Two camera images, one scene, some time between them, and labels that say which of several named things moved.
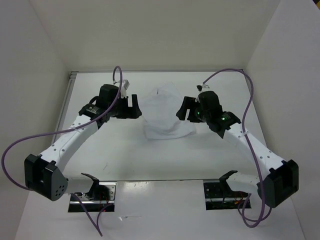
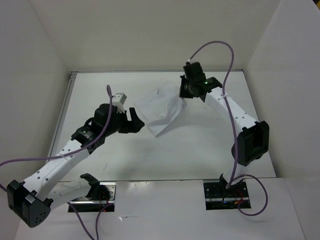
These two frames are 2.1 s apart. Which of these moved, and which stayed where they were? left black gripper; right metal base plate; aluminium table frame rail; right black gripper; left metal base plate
Moved: right black gripper; left black gripper
Stayed: aluminium table frame rail; right metal base plate; left metal base plate
